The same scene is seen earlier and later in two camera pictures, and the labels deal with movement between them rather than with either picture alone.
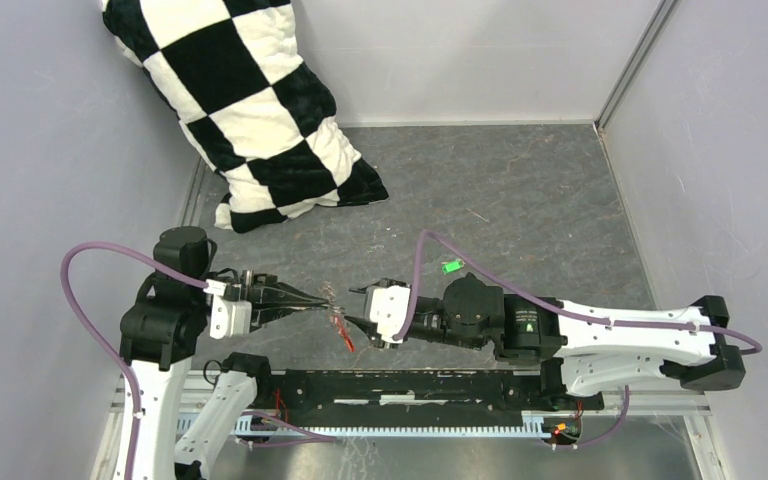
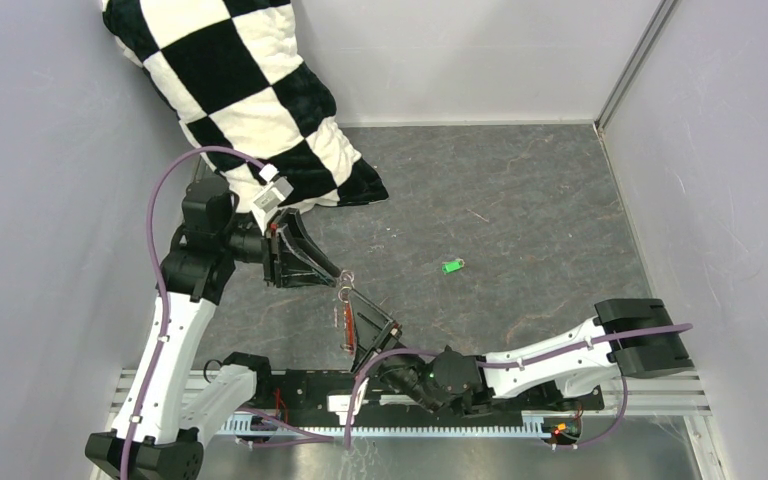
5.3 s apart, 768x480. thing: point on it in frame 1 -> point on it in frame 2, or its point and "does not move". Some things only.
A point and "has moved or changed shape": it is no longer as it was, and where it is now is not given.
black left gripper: [277, 298] -> [292, 270]
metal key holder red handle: [337, 316] has moved or changed shape
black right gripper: [369, 329] -> [372, 331]
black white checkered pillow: [230, 74] does not move
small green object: [449, 267] does not move
